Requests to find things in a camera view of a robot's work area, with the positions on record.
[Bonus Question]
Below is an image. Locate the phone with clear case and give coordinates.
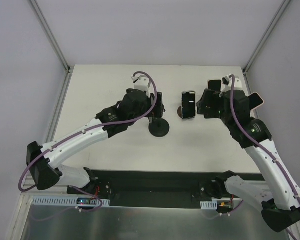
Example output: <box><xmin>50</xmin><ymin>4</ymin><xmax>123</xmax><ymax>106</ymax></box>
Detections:
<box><xmin>181</xmin><ymin>91</ymin><xmax>196</xmax><ymax>120</ymax></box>

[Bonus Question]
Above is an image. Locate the brown round base phone stand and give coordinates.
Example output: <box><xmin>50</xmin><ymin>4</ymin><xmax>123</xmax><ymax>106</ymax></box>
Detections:
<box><xmin>177</xmin><ymin>106</ymin><xmax>183</xmax><ymax>119</ymax></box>

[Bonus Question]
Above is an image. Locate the black phone dark case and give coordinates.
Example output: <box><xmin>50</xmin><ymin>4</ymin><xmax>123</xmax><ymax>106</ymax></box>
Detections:
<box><xmin>154</xmin><ymin>92</ymin><xmax>165</xmax><ymax>118</ymax></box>

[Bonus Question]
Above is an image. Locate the black round base clamp stand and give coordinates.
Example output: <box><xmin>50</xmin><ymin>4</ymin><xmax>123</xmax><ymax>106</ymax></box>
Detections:
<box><xmin>148</xmin><ymin>117</ymin><xmax>170</xmax><ymax>138</ymax></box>

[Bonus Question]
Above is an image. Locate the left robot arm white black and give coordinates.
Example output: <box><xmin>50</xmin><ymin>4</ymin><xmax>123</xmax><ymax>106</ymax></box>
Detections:
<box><xmin>26</xmin><ymin>88</ymin><xmax>165</xmax><ymax>195</ymax></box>

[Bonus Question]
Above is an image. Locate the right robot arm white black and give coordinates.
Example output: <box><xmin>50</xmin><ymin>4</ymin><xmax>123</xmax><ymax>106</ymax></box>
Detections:
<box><xmin>196</xmin><ymin>88</ymin><xmax>300</xmax><ymax>233</ymax></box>

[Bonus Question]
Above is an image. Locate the phone with beige case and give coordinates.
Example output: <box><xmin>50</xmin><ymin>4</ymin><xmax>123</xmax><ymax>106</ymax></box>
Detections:
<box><xmin>207</xmin><ymin>79</ymin><xmax>222</xmax><ymax>92</ymax></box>

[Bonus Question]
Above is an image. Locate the phone with pink case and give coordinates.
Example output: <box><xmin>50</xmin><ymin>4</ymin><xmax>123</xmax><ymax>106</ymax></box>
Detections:
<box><xmin>248</xmin><ymin>92</ymin><xmax>265</xmax><ymax>111</ymax></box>

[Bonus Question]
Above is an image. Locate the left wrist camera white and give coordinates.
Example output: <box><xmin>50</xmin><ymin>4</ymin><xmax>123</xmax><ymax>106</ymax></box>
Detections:
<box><xmin>131</xmin><ymin>75</ymin><xmax>151</xmax><ymax>97</ymax></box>

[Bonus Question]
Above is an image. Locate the right white cable duct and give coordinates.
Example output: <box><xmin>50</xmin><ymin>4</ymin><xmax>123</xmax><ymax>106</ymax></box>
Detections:
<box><xmin>200</xmin><ymin>200</ymin><xmax>218</xmax><ymax>211</ymax></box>

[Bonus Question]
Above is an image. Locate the white cable duct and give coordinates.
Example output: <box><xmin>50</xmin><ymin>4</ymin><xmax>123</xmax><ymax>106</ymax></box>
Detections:
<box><xmin>200</xmin><ymin>200</ymin><xmax>218</xmax><ymax>211</ymax></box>
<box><xmin>32</xmin><ymin>196</ymin><xmax>110</xmax><ymax>208</ymax></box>

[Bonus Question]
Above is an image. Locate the right aluminium frame post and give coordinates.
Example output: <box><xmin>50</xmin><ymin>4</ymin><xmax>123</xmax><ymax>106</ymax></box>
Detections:
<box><xmin>242</xmin><ymin>0</ymin><xmax>293</xmax><ymax>76</ymax></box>

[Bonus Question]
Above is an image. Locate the aluminium frame post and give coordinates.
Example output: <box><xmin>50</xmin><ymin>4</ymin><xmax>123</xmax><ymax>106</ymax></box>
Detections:
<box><xmin>27</xmin><ymin>0</ymin><xmax>72</xmax><ymax>73</ymax></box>
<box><xmin>242</xmin><ymin>0</ymin><xmax>293</xmax><ymax>76</ymax></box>

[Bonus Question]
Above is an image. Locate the left aluminium frame post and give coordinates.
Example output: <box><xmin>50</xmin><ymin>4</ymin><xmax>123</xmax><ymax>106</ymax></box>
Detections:
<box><xmin>27</xmin><ymin>0</ymin><xmax>72</xmax><ymax>73</ymax></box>

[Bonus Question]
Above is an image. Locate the left white cable duct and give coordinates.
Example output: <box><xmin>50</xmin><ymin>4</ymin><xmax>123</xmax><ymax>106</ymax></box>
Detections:
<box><xmin>32</xmin><ymin>196</ymin><xmax>110</xmax><ymax>208</ymax></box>

